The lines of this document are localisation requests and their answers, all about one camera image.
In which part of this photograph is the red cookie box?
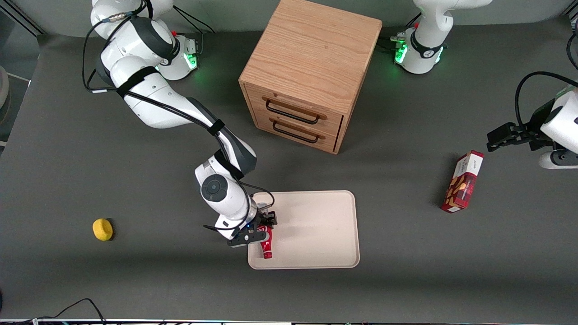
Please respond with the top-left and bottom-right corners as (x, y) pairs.
(441, 150), (485, 214)

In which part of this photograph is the wooden drawer cabinet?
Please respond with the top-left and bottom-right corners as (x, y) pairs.
(238, 0), (383, 155)

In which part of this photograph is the wooden drawer front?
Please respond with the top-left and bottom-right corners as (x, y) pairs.
(254, 112), (340, 152)
(244, 84), (345, 137)

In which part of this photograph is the black table edge cable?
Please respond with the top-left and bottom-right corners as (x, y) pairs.
(27, 297), (107, 325)

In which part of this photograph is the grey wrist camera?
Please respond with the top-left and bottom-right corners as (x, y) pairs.
(226, 230), (268, 248)
(538, 150), (578, 170)

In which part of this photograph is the beige rectangular tray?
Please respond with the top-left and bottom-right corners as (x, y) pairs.
(247, 190), (361, 270)

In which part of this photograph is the red coke bottle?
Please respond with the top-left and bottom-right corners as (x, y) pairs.
(259, 226), (274, 260)

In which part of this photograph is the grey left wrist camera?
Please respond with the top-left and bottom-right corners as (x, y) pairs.
(538, 150), (578, 170)

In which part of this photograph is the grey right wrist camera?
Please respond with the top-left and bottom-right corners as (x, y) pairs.
(226, 230), (268, 248)

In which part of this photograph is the black hanging cable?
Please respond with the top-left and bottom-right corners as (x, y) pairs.
(566, 32), (578, 71)

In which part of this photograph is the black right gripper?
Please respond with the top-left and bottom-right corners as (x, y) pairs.
(243, 210), (278, 242)

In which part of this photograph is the black metal drawer handle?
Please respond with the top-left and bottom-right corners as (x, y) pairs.
(265, 99), (321, 125)
(272, 120), (321, 144)

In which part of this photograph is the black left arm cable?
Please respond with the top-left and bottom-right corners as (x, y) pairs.
(515, 71), (578, 131)

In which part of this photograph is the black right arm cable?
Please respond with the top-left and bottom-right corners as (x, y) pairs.
(82, 0), (276, 232)

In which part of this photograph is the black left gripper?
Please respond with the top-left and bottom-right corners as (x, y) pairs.
(487, 98), (557, 152)

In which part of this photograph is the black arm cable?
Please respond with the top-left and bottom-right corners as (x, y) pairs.
(82, 0), (276, 232)
(515, 71), (578, 131)

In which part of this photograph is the yellow lemon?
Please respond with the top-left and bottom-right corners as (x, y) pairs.
(92, 218), (114, 242)

